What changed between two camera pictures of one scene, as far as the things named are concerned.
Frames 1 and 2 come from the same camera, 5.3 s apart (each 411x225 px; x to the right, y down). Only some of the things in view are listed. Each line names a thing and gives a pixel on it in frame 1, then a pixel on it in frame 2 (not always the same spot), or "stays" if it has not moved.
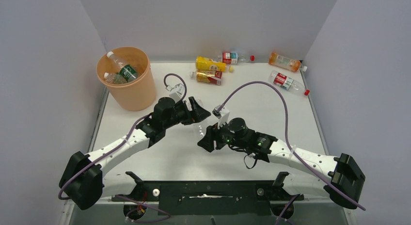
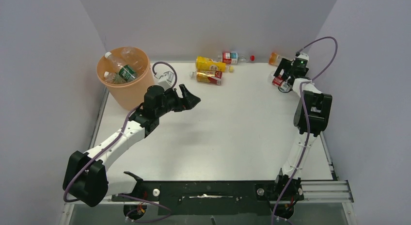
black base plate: (210, 197) stays
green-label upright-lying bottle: (129, 72) stays
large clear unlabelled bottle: (199, 127) → (134, 56)
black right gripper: (208, 141) → (284, 64)
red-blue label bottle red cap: (233, 58) stays
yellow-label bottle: (206, 63) stays
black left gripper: (197, 114) → (188, 102)
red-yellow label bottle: (213, 77) stays
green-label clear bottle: (114, 78) stays
